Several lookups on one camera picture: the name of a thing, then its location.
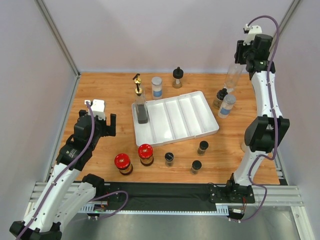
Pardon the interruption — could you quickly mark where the clear glass oil bottle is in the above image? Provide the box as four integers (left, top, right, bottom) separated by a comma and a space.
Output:
223, 63, 244, 94

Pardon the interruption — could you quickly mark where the glass oil bottle dark sauce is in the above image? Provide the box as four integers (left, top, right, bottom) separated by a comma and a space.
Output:
134, 84, 150, 125

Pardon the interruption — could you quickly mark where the glass oil bottle brown sauce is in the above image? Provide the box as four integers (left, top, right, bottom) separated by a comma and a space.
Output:
132, 73, 145, 100

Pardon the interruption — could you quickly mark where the salt jar blue label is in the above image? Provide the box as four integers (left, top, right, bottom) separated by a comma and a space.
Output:
151, 76, 163, 100

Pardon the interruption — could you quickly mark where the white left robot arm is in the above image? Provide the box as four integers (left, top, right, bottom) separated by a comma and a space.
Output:
9, 108, 117, 240

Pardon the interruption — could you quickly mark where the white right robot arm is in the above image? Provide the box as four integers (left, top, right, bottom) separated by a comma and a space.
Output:
224, 33, 290, 203

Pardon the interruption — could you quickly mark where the red lid sauce jar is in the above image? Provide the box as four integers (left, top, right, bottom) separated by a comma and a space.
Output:
138, 143, 154, 166
114, 153, 133, 175

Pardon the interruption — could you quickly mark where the black cap spice bottle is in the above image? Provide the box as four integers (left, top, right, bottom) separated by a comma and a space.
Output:
212, 88, 228, 109

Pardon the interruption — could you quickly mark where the white divided organizer tray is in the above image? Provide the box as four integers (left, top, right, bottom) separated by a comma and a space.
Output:
131, 91, 220, 147

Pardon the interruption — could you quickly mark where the salt jar silver lid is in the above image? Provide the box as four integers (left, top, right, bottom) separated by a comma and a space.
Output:
218, 94, 236, 119

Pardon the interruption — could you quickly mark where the small black lid spice jar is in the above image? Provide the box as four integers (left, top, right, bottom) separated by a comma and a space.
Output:
164, 152, 174, 167
190, 160, 202, 175
197, 140, 209, 156

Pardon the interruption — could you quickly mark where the black knob grinder bottle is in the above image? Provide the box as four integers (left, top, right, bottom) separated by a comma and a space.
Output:
172, 66, 184, 89

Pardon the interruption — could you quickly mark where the white powder jar black lid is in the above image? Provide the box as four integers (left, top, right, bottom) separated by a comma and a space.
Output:
240, 142, 247, 153

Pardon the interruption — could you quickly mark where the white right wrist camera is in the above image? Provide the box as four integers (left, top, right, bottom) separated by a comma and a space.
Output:
243, 24, 262, 46

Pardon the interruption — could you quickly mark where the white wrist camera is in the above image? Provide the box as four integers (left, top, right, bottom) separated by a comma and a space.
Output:
84, 99, 106, 120
243, 24, 262, 46

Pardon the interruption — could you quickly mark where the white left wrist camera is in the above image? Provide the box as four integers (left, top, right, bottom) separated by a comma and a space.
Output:
84, 99, 106, 120

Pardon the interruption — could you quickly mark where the right aluminium corner post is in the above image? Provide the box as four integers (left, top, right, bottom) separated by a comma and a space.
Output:
252, 0, 303, 77

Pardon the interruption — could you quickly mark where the aluminium corner post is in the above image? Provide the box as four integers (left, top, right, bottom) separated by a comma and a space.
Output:
252, 0, 303, 77
34, 0, 81, 77

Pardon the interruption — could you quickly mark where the left aluminium corner post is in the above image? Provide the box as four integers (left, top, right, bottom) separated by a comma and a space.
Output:
34, 0, 81, 77

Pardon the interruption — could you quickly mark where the aluminium frame rail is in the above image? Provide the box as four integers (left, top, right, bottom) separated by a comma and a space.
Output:
29, 181, 305, 216

